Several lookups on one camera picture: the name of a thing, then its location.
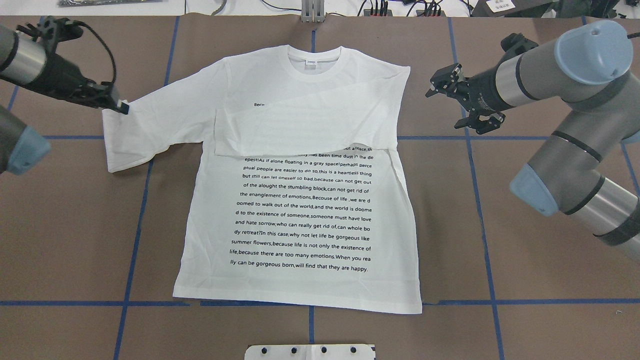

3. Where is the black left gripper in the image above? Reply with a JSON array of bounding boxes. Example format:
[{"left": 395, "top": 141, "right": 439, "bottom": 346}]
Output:
[{"left": 39, "top": 54, "right": 130, "bottom": 116}]

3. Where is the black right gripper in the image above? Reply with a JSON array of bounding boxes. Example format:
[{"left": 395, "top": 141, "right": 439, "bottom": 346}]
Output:
[{"left": 425, "top": 63, "right": 506, "bottom": 135}]

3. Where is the white long-sleeve printed shirt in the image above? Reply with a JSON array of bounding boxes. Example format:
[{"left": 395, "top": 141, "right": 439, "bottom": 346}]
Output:
[{"left": 102, "top": 45, "right": 423, "bottom": 315}]

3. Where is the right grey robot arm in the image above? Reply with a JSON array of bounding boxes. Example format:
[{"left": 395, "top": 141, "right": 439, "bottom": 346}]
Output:
[{"left": 425, "top": 20, "right": 640, "bottom": 261}]

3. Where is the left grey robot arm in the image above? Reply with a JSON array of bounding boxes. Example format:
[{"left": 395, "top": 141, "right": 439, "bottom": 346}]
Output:
[{"left": 0, "top": 16, "right": 130, "bottom": 175}]

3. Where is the black power strip with plugs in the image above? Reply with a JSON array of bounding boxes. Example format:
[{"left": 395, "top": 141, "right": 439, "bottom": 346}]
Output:
[{"left": 358, "top": 0, "right": 446, "bottom": 18}]

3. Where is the dark box with white label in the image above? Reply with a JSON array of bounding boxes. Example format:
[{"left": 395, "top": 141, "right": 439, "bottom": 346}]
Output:
[{"left": 471, "top": 0, "right": 554, "bottom": 18}]

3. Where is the dark circuit board strip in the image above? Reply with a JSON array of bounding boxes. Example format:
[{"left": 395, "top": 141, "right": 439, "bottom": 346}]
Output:
[{"left": 57, "top": 0, "right": 162, "bottom": 8}]

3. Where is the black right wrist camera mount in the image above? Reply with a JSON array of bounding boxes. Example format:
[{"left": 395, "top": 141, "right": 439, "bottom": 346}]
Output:
[{"left": 500, "top": 33, "right": 539, "bottom": 59}]

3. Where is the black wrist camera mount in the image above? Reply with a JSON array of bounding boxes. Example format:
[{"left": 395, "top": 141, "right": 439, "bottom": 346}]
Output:
[
  {"left": 500, "top": 33, "right": 539, "bottom": 59},
  {"left": 16, "top": 16, "right": 83, "bottom": 53}
]

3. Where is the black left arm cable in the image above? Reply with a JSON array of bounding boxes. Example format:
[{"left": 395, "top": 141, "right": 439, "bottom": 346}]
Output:
[{"left": 70, "top": 20, "right": 118, "bottom": 91}]

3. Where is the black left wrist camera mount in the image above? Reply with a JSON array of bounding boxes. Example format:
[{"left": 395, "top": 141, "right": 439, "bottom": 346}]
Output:
[{"left": 16, "top": 16, "right": 83, "bottom": 53}]

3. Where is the grey aluminium profile post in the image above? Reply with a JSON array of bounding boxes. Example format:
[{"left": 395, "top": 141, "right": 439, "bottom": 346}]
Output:
[{"left": 301, "top": 0, "right": 326, "bottom": 23}]

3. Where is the white perforated base plate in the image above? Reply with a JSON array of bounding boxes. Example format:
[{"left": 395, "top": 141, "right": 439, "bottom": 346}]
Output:
[{"left": 244, "top": 343, "right": 377, "bottom": 360}]

